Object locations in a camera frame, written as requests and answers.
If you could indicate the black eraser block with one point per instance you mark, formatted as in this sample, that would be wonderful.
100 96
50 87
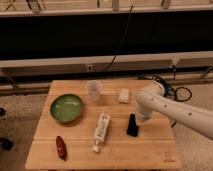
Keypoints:
133 128

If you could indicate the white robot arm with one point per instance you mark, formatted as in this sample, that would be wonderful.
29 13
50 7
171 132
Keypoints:
151 98

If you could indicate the clear plastic cup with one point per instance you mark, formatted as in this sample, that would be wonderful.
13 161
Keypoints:
94 88

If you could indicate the white rectangular sponge block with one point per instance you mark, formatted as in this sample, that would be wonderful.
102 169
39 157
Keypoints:
124 95

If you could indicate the green round bowl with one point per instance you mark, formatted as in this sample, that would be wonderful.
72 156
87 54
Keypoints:
66 108

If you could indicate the white tube with cap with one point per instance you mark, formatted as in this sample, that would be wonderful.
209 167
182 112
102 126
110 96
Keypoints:
100 131

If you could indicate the red chili pepper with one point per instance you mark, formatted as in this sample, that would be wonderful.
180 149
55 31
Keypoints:
61 148

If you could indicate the black caster wheel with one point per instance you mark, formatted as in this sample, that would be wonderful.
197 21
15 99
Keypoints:
6 144

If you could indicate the white wall socket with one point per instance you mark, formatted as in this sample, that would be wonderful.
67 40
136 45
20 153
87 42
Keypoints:
89 68

